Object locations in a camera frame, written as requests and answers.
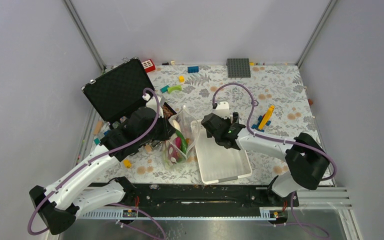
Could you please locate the teal block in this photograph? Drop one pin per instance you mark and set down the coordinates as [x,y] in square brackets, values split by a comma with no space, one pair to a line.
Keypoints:
[165,89]

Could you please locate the yellow small block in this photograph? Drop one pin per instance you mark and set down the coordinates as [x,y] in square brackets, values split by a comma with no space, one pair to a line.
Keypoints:
[181,79]

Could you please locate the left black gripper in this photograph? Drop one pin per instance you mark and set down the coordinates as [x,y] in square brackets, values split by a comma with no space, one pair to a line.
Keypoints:
[167,131]

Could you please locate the yellow small toy piece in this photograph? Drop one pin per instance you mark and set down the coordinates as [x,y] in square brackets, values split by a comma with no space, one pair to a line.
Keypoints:
[127,163]

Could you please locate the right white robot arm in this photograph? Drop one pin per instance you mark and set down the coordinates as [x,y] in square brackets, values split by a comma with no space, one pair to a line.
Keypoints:
[303,156]

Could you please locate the clear zip top bag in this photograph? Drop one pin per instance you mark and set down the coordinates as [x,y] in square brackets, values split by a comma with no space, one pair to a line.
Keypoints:
[171,155]

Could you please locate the white radish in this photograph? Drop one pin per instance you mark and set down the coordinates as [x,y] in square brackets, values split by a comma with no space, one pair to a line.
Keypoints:
[176,125]

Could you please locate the green chili pepper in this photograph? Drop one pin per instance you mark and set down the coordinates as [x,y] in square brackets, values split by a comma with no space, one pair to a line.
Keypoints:
[184,144]

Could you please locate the black open case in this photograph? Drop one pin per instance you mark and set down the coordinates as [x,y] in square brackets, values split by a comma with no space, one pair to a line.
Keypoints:
[118,92]

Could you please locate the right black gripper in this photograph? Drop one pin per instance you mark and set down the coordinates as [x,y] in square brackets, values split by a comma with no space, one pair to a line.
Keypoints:
[235,118]

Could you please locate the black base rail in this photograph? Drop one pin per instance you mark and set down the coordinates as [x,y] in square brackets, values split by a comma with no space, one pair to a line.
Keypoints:
[193,200]

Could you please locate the purple sweet potato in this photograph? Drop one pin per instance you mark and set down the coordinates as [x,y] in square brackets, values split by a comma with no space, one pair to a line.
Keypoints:
[178,143]

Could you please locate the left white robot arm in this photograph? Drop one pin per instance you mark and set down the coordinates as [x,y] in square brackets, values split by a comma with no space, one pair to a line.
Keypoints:
[58,205]

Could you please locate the grey lego baseplate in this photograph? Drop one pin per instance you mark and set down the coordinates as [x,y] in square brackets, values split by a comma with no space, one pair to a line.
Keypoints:
[238,68]

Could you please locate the red white toy block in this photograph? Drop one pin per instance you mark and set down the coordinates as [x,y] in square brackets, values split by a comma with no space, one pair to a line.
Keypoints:
[148,66]

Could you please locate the blue lego brick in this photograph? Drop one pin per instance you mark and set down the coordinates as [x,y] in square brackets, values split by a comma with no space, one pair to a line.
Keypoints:
[193,69]

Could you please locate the green curved block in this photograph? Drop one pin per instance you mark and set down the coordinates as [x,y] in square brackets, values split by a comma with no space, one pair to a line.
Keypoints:
[174,88]

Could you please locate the yellow blue toy vehicle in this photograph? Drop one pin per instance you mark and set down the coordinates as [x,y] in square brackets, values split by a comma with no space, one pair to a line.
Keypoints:
[264,120]

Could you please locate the white perforated plastic basket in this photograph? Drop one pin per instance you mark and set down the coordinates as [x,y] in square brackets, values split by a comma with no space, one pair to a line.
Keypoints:
[216,163]

